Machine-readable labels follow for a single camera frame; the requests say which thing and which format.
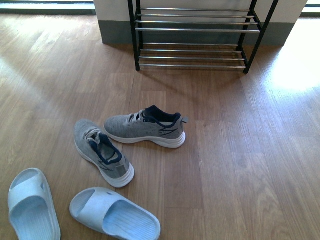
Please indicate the grey sneaker with pull tab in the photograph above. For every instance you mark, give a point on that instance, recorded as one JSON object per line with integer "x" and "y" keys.
{"x": 149, "y": 124}

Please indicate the grey sneaker navy lining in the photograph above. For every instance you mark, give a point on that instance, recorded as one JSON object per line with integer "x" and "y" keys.
{"x": 95, "y": 147}

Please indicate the light blue slide sandal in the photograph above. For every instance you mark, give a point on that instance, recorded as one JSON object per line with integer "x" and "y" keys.
{"x": 109, "y": 213}
{"x": 32, "y": 212}

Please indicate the black metal shoe rack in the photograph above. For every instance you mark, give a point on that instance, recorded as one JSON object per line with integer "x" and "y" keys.
{"x": 223, "y": 38}

